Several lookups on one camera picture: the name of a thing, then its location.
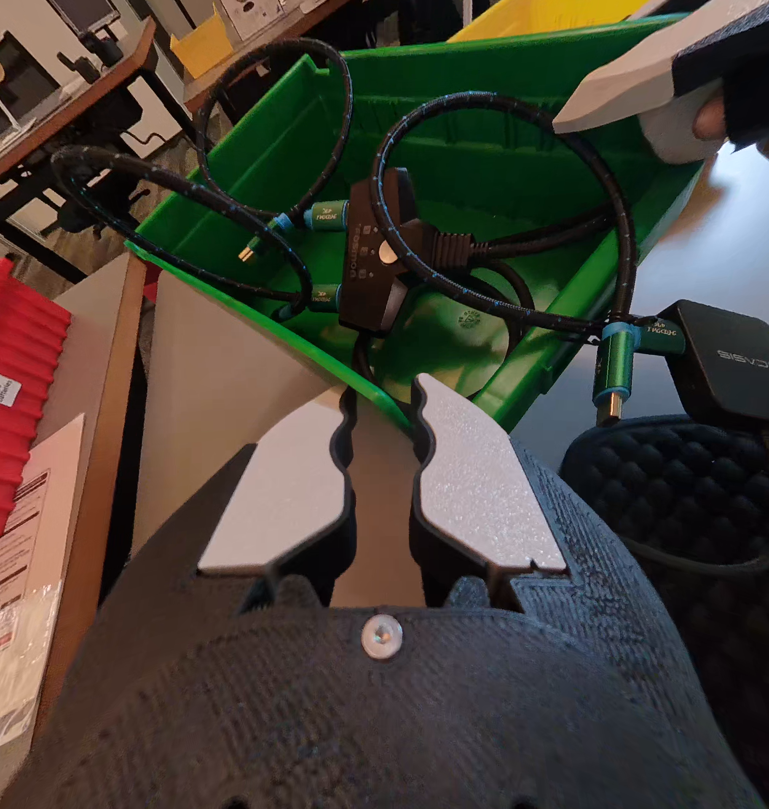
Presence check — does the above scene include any black adapter box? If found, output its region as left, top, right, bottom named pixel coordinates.
left=660, top=300, right=769, bottom=572

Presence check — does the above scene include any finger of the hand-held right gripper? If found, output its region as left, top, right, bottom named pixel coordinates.
left=552, top=0, right=769, bottom=136

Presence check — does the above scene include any yellow plastic bin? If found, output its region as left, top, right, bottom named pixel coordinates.
left=170, top=13, right=242, bottom=79
left=448, top=0, right=657, bottom=43

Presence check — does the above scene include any black foam pad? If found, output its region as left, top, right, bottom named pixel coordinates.
left=559, top=415, right=769, bottom=809

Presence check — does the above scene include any black HDMI switch box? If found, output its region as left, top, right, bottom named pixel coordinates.
left=337, top=169, right=470, bottom=333

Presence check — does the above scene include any green plastic bin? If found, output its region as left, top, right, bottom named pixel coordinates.
left=129, top=13, right=716, bottom=437

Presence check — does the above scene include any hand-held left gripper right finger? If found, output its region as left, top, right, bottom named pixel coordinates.
left=410, top=372, right=570, bottom=585

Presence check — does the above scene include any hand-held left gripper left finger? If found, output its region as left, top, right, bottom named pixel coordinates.
left=198, top=386, right=357, bottom=585

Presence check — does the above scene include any black HDMI cable green plug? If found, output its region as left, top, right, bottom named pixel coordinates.
left=367, top=91, right=643, bottom=428
left=48, top=36, right=357, bottom=317

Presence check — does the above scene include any red ribbed plastic bin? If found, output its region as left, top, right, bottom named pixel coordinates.
left=0, top=257, right=73, bottom=548

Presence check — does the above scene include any wooden office desk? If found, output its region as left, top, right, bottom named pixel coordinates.
left=0, top=17, right=160, bottom=285

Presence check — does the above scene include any person's right hand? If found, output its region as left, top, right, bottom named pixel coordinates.
left=692, top=99, right=730, bottom=144

